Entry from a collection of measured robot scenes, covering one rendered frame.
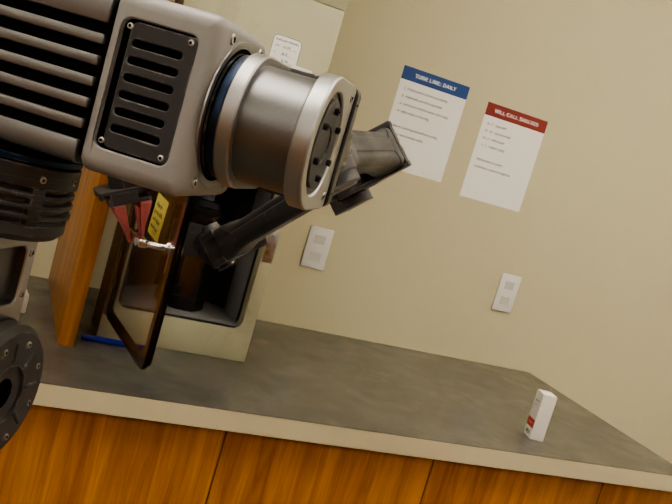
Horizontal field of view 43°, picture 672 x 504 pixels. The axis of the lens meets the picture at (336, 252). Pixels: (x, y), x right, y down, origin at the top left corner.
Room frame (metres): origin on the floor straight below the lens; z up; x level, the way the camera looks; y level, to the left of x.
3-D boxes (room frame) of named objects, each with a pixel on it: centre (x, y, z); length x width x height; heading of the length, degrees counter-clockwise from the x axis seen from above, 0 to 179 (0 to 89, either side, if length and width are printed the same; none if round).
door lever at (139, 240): (1.43, 0.32, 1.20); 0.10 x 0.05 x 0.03; 29
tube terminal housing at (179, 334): (1.83, 0.32, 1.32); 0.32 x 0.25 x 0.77; 113
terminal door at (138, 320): (1.51, 0.33, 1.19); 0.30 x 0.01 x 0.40; 29
